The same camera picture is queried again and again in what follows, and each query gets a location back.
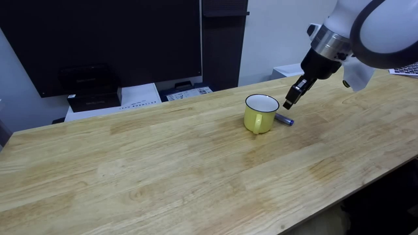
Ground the large black monitor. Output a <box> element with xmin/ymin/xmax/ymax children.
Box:
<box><xmin>0</xmin><ymin>0</ymin><xmax>201</xmax><ymax>96</ymax></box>

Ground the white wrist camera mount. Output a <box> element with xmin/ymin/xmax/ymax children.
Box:
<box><xmin>342</xmin><ymin>57</ymin><xmax>375</xmax><ymax>91</ymax></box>

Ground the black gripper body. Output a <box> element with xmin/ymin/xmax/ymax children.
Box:
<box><xmin>300</xmin><ymin>49</ymin><xmax>341</xmax><ymax>80</ymax></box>

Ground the blue marker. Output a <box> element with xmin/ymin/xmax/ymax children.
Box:
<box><xmin>274</xmin><ymin>113</ymin><xmax>294</xmax><ymax>127</ymax></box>

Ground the dark tall cabinet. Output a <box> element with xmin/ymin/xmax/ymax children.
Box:
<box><xmin>201</xmin><ymin>0</ymin><xmax>248</xmax><ymax>90</ymax></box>

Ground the yellow enamel cup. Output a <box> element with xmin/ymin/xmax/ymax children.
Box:
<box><xmin>243</xmin><ymin>94</ymin><xmax>279</xmax><ymax>134</ymax></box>

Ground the black device under monitor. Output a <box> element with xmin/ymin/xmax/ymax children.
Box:
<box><xmin>57</xmin><ymin>63</ymin><xmax>123</xmax><ymax>113</ymax></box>

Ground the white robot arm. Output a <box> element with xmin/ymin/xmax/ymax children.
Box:
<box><xmin>283</xmin><ymin>0</ymin><xmax>418</xmax><ymax>110</ymax></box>

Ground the white box under monitor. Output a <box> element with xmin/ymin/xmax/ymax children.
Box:
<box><xmin>64</xmin><ymin>83</ymin><xmax>160</xmax><ymax>121</ymax></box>

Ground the white bin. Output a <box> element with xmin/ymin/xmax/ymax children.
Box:
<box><xmin>271</xmin><ymin>64</ymin><xmax>303</xmax><ymax>78</ymax></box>

